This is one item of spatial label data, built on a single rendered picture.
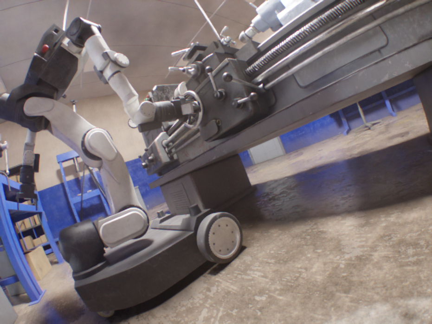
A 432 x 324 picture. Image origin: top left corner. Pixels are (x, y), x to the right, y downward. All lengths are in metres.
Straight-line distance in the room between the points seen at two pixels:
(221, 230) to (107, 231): 0.43
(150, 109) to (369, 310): 0.85
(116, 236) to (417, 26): 1.38
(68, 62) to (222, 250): 1.05
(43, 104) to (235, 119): 0.85
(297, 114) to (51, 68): 1.04
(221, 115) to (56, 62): 0.85
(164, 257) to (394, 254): 0.67
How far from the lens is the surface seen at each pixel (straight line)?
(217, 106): 0.93
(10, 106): 0.96
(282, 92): 0.91
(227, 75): 0.71
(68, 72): 0.97
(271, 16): 1.21
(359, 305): 0.45
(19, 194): 1.08
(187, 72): 0.96
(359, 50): 0.84
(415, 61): 0.68
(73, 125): 0.85
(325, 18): 0.80
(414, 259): 0.53
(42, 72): 0.95
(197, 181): 1.48
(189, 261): 0.70
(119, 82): 0.78
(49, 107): 0.86
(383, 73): 0.65
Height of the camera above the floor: 0.36
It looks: 1 degrees up
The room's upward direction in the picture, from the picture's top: 22 degrees counter-clockwise
